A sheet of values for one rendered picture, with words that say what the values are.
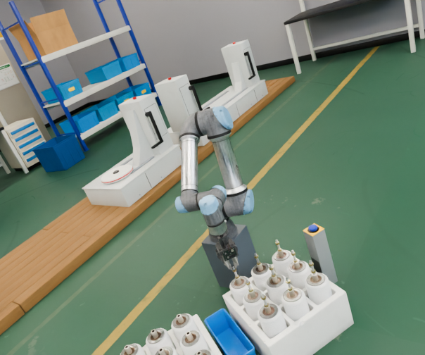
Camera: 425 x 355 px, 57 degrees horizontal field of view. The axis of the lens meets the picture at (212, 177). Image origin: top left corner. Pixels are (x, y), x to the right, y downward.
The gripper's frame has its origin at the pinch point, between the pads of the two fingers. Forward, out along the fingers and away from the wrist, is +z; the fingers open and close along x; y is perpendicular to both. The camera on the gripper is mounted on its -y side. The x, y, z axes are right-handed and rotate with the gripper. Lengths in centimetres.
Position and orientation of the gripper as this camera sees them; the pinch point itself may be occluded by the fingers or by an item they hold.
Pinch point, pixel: (232, 265)
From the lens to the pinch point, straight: 174.3
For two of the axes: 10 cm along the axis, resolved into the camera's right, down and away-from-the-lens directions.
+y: 2.2, 3.3, -9.2
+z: 3.3, 8.6, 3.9
